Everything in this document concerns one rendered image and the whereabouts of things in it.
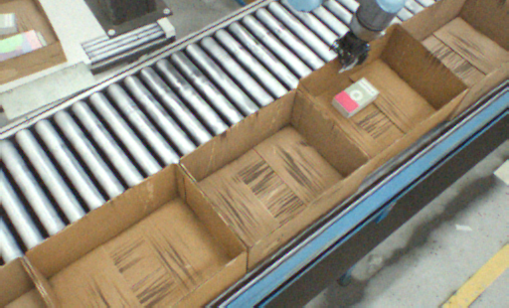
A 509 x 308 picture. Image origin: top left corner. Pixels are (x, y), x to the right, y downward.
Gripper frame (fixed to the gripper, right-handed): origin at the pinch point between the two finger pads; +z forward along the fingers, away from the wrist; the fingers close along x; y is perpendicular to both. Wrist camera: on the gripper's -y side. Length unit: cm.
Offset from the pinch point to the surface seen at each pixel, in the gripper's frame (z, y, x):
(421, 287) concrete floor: 84, -17, 79
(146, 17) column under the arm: 41, 25, -66
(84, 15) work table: 46, 43, -81
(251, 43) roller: 34.9, 0.7, -34.8
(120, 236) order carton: 11, 79, 5
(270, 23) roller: 36, -12, -39
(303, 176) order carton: 7.2, 29.3, 19.6
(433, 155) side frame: 0.9, -4.1, 36.5
